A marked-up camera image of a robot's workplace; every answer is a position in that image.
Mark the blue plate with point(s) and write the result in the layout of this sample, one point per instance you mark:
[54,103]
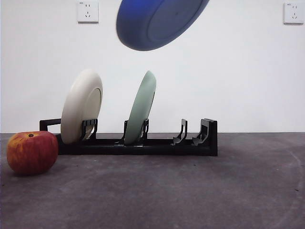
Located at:
[143,26]

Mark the white wall power socket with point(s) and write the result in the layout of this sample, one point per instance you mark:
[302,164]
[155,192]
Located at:
[87,12]
[293,13]

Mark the black plate rack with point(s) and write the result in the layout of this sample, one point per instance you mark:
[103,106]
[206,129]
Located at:
[155,149]

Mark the cream white plate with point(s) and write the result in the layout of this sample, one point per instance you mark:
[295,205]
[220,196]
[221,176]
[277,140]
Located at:
[78,102]

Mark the red yellow apple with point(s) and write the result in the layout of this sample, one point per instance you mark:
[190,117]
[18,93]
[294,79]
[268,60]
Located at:
[31,152]

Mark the pale green plate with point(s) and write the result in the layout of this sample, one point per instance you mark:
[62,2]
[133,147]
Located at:
[140,107]

